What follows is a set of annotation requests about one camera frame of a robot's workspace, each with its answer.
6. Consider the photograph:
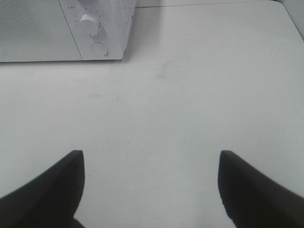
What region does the white timer knob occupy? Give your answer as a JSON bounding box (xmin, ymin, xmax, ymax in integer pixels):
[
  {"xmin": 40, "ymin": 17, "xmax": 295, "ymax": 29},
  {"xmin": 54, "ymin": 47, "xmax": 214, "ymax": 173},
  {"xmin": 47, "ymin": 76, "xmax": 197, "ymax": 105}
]
[{"xmin": 79, "ymin": 14, "xmax": 100, "ymax": 37}]

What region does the white upper power knob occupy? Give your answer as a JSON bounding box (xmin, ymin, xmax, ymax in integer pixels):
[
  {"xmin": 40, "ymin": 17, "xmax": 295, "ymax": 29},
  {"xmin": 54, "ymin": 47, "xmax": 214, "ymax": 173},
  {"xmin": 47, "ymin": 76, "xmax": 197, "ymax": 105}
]
[{"xmin": 79, "ymin": 0, "xmax": 95, "ymax": 5}]

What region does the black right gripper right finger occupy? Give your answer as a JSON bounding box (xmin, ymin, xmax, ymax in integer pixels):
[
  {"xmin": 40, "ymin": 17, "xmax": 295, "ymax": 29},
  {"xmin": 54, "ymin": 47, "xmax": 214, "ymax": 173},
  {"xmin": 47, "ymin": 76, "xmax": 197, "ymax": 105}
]
[{"xmin": 218, "ymin": 151, "xmax": 304, "ymax": 228}]

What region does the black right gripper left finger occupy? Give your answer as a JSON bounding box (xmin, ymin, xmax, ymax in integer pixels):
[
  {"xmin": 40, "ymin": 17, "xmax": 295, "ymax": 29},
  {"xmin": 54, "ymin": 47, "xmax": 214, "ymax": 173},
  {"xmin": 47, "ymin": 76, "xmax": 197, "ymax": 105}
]
[{"xmin": 0, "ymin": 150, "xmax": 85, "ymax": 228}]

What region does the white microwave door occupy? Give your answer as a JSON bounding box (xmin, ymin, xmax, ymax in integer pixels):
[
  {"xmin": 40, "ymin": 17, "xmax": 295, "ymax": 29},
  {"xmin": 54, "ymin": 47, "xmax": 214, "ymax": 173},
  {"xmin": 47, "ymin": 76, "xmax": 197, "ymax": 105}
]
[{"xmin": 0, "ymin": 0, "xmax": 81, "ymax": 62}]

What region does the white microwave oven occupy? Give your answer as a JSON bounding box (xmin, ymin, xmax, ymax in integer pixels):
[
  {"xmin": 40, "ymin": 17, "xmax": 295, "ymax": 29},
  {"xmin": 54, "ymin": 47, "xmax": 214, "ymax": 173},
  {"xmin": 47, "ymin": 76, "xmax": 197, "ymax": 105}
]
[{"xmin": 59, "ymin": 0, "xmax": 136, "ymax": 60}]

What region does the white round door button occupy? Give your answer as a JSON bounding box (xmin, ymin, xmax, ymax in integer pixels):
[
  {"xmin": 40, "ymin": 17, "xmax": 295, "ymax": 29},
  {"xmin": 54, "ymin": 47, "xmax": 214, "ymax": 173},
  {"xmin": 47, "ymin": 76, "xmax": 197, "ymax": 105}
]
[{"xmin": 91, "ymin": 42, "xmax": 108, "ymax": 57}]

